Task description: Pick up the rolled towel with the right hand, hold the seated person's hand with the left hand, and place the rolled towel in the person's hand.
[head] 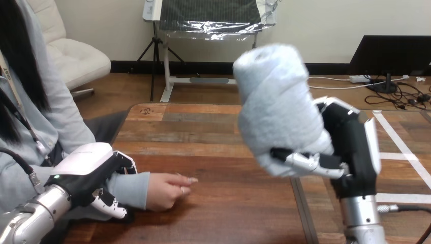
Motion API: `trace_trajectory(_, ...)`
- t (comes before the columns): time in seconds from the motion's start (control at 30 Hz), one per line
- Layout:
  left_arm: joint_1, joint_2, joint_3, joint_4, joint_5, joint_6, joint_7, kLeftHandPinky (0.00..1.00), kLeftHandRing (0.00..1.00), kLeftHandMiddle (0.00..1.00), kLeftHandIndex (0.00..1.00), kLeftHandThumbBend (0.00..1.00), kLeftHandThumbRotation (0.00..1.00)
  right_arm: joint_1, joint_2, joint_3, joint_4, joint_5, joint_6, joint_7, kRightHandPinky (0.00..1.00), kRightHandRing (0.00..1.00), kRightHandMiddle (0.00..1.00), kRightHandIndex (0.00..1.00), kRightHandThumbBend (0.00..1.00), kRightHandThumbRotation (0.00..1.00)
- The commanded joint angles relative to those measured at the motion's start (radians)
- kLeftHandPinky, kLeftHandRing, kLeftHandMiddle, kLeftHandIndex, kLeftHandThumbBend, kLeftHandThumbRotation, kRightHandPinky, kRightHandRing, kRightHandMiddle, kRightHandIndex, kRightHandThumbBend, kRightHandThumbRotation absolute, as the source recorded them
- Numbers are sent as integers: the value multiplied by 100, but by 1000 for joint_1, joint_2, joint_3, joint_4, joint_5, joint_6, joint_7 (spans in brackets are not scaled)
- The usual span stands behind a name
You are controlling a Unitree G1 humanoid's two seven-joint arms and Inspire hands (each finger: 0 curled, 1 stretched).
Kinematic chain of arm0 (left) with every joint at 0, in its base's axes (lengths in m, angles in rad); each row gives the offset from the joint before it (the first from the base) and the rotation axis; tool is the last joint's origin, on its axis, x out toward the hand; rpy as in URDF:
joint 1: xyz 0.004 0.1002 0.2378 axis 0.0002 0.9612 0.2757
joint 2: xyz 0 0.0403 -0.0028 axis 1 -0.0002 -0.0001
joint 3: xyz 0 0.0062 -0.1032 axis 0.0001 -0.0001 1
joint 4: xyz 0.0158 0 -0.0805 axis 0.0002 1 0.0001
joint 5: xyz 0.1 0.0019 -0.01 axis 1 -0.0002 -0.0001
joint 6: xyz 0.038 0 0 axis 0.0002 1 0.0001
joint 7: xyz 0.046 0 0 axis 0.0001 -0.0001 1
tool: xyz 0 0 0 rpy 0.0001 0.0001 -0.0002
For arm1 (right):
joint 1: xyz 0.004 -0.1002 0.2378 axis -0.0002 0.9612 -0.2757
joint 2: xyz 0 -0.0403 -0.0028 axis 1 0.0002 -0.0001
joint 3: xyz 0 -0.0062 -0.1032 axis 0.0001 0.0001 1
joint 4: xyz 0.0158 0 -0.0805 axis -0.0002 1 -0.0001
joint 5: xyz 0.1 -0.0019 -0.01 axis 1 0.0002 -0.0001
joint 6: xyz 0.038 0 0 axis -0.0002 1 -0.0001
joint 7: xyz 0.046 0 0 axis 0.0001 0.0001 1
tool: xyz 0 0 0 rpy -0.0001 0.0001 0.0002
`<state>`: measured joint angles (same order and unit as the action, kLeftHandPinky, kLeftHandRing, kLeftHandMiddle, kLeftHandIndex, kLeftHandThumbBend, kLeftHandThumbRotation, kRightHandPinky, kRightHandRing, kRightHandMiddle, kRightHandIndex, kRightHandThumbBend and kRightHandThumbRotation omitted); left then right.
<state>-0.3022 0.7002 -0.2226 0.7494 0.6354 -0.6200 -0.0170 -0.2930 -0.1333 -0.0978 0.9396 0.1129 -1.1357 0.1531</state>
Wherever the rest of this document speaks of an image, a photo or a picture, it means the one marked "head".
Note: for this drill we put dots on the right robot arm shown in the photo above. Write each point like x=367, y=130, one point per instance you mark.
x=362, y=219

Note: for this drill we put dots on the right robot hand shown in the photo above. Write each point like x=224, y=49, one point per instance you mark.
x=350, y=148

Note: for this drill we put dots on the person's hand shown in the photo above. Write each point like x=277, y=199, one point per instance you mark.
x=166, y=192

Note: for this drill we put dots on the black tripod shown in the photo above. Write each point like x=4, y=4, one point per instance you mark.
x=155, y=57

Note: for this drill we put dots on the white cushioned chair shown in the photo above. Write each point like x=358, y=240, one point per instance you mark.
x=72, y=54

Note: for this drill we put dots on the dark screen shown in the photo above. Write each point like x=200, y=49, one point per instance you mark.
x=390, y=59

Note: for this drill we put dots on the white towel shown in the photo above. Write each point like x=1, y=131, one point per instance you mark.
x=276, y=107

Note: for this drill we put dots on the foil sheet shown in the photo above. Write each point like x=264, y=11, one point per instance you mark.
x=215, y=18

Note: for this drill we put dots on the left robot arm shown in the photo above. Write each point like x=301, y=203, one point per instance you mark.
x=32, y=214

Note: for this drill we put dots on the white power strip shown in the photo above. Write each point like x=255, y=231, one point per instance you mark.
x=359, y=79

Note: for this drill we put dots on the white desk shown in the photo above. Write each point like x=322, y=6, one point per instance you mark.
x=175, y=75

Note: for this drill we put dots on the person's body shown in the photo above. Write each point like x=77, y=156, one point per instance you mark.
x=30, y=101

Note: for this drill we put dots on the person's forearm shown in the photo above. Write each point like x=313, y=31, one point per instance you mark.
x=129, y=188

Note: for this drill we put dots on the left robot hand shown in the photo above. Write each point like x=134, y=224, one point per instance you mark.
x=86, y=168

